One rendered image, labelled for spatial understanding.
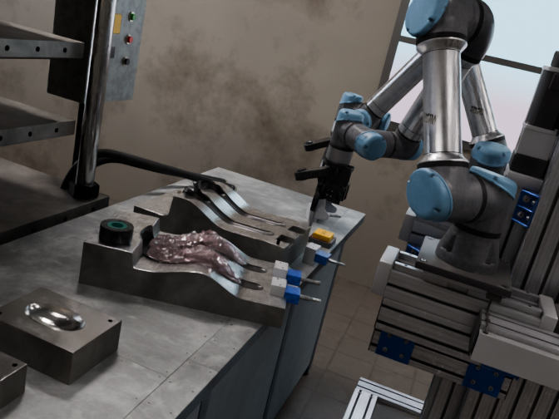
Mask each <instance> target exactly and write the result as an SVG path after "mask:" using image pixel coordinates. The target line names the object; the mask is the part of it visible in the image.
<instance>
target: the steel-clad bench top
mask: <svg viewBox="0 0 559 419"><path fill-rule="evenodd" d="M201 174H202V175H210V176H214V177H218V178H222V179H226V180H228V183H229V184H232V185H236V186H237V191H236V193H237V194H238V195H239V196H240V197H241V198H242V199H243V200H244V201H245V202H246V203H247V204H248V205H250V206H251V207H253V208H254V209H256V210H260V211H263V212H265V213H269V214H275V215H278V216H281V217H284V218H289V219H293V220H296V221H299V222H301V223H304V224H309V221H308V220H307V218H306V216H305V215H306V211H307V208H308V204H309V203H312V200H313V198H314V197H311V196H308V195H303V194H301V193H298V192H295V191H293V190H288V189H285V188H282V187H279V186H277V185H272V184H270V183H266V182H264V181H261V180H257V179H254V178H251V177H248V176H245V175H241V174H238V173H235V172H233V171H229V170H225V169H222V168H220V167H218V168H215V169H213V170H208V171H206V172H204V173H201ZM186 186H188V187H189V188H190V189H191V190H193V191H194V186H193V182H192V180H188V179H185V180H181V181H178V182H175V183H174V184H171V185H167V186H164V187H162V188H160V189H157V190H153V191H151V192H148V193H145V194H143V195H139V196H137V197H134V198H131V199H129V200H125V201H122V202H120V203H118V204H115V205H111V206H108V207H106V208H104V209H99V210H97V211H95V212H92V213H90V214H86V215H83V216H81V217H78V218H75V219H72V220H69V221H67V222H64V223H62V224H58V225H55V226H52V227H51V228H48V229H44V230H42V231H39V232H36V233H34V234H30V235H28V236H25V237H22V238H20V239H16V240H13V241H11V242H8V243H6V244H2V245H0V307H2V306H3V305H5V304H7V303H10V302H12V301H13V300H15V299H17V298H20V297H22V296H24V295H26V294H28V293H30V292H32V291H34V290H36V289H38V288H41V287H43V288H46V289H48V290H51V291H53V292H55V293H58V294H61V295H62V296H65V297H67V298H70V299H72V300H75V301H77V302H79V303H82V304H85V305H86V306H88V307H91V308H94V309H96V310H98V311H101V312H103V313H106V314H108V315H111V316H112V317H115V318H118V319H120V320H122V322H121V332H120V337H119V343H118V349H117V350H116V351H115V352H114V353H113V354H112V355H110V356H109V357H107V358H106V359H104V360H103V361H102V362H100V363H99V364H97V365H96V366H95V367H94V368H92V369H91V370H90V371H88V372H87V373H85V374H84V375H83V376H81V377H80V378H78V379H77V380H76V381H75V382H73V383H72V384H71V385H69V386H68V385H67V384H65V383H63V382H59V381H58V380H56V379H54V378H52V377H49V376H47V375H45V374H43V373H41V372H39V371H36V370H34V369H32V368H30V367H27V375H26V384H25V392H24V393H23V394H22V395H21V396H20V397H18V398H16V399H15V400H13V401H12V402H10V403H8V404H7V405H6V406H5V407H3V408H2V409H0V419H176V418H177V417H178V416H179V415H180V414H181V413H182V412H183V411H184V410H185V409H186V408H187V406H188V405H189V404H190V403H191V402H192V401H193V400H194V399H195V398H196V397H197V396H198V394H199V393H200V392H201V391H202V390H203V389H204V388H205V387H206V386H207V385H208V384H209V382H210V381H211V380H212V379H213V378H214V377H215V376H216V375H217V374H218V373H219V372H220V370H221V369H222V368H223V367H224V366H225V365H226V364H227V363H228V362H229V361H230V360H231V358H232V357H233V356H234V355H235V354H236V353H237V352H238V351H239V350H241V348H242V347H243V346H244V345H245V344H246V343H247V342H248V341H249V340H250V339H251V338H252V337H253V335H254V334H255V333H256V332H257V331H258V330H259V329H260V328H261V327H262V326H263V324H259V323H252V322H249V321H245V320H241V319H237V318H231V317H226V316H223V315H219V314H215V313H208V312H205V311H200V310H197V309H193V308H186V307H182V306H179V305H174V304H171V303H164V302H161V301H156V300H153V299H148V298H142V297H138V296H135V295H130V294H127V293H120V292H116V291H112V290H109V289H104V288H98V287H94V286H91V285H86V284H83V283H78V281H79V274H80V267H81V261H82V249H83V242H84V241H85V240H86V239H87V238H88V237H89V236H90V235H91V234H92V233H93V232H94V231H95V230H96V229H97V228H99V227H100V223H101V222H102V221H103V220H105V219H108V218H109V217H110V216H111V215H112V214H113V213H114V212H115V211H117V210H118V209H120V210H127V211H131V212H133V210H134V205H138V204H140V203H142V202H145V201H147V200H150V199H153V198H155V197H157V196H160V195H163V194H166V193H168V192H171V191H173V190H182V191H183V190H184V189H185V187H186ZM333 205H334V206H335V207H336V208H337V211H336V212H335V213H330V212H329V214H338V215H341V218H335V217H330V216H329V218H328V219H327V220H321V219H320V220H317V221H314V222H313V223H312V226H311V229H310V232H309V236H310V235H311V234H312V233H313V232H314V231H315V230H317V229H324V230H327V231H329V232H332V233H334V237H336V238H337V239H336V242H335V244H334V245H333V246H332V247H331V248H330V249H326V248H324V247H321V249H320V250H322V251H324V252H326V253H329V254H330V252H331V251H332V250H333V249H334V248H335V247H336V246H337V245H338V244H339V243H340V242H341V240H342V239H343V238H344V237H345V236H346V235H347V234H348V233H349V232H350V231H351V230H352V229H353V227H354V226H355V225H356V224H357V223H358V222H359V221H360V220H361V219H362V218H363V217H364V216H365V215H366V214H364V213H361V212H358V211H355V210H352V209H348V208H345V207H343V206H339V205H335V204H333ZM303 256H304V253H302V254H301V255H300V256H299V257H298V258H297V259H296V260H295V261H294V262H293V263H292V264H291V265H290V266H289V268H290V269H294V270H298V271H301V272H302V274H301V277H303V278H308V277H309V275H310V274H311V273H312V272H313V271H314V270H315V269H316V268H317V267H318V266H319V264H318V263H315V264H313V265H309V264H306V263H303V262H302V259H303Z"/></svg>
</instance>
